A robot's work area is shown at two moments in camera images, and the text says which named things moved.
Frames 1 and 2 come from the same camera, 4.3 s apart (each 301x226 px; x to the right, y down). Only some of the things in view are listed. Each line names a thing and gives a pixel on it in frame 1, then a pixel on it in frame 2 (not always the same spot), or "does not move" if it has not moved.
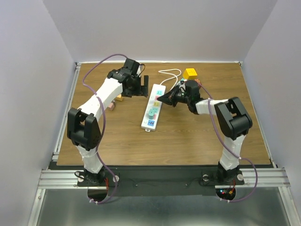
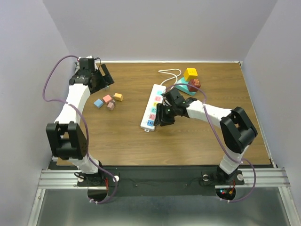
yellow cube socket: [189, 74] does not move
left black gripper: [138, 92] → [104, 84]
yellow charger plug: [119, 98] does not move
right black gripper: [168, 97] → [162, 119]
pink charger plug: [111, 106] does not move
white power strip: [153, 108] does not move
